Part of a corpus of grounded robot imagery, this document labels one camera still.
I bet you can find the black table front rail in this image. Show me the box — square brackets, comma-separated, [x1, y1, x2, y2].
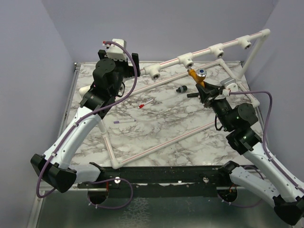
[78, 166, 232, 198]

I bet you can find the purple capped white marker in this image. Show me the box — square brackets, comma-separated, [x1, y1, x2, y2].
[114, 119, 136, 124]

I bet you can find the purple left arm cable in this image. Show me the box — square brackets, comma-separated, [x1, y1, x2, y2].
[36, 41, 138, 199]

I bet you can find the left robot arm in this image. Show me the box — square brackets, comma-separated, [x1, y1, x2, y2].
[30, 49, 140, 193]

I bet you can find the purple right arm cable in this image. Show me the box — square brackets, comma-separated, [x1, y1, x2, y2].
[229, 91, 304, 194]

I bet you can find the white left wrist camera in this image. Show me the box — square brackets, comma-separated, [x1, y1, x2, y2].
[103, 38, 128, 61]

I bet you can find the white pipe frame with tees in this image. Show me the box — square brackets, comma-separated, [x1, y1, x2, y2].
[79, 28, 271, 170]

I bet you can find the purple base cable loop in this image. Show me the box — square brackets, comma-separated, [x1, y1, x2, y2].
[89, 178, 133, 210]

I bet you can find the orange water faucet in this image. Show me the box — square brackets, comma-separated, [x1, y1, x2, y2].
[187, 68, 207, 87]

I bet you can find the small black knob fitting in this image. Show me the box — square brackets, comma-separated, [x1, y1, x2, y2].
[176, 85, 188, 93]

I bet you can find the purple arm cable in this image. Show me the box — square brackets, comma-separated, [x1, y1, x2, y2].
[36, 41, 138, 199]
[229, 91, 304, 194]

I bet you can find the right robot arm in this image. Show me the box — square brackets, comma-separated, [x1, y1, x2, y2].
[196, 83, 304, 226]

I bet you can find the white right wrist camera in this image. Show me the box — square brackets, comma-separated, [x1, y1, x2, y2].
[220, 77, 238, 96]

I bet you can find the red capped white marker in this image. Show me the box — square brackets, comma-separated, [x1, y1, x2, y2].
[138, 99, 153, 109]

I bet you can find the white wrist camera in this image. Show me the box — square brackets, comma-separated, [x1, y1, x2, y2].
[103, 38, 128, 61]
[220, 77, 238, 96]

